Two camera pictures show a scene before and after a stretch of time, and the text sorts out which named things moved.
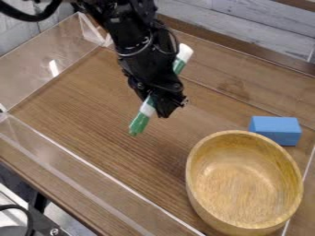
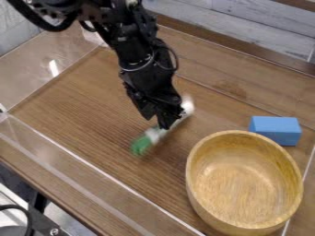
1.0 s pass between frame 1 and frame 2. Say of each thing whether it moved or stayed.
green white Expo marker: moved
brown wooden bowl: stayed
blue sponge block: stayed
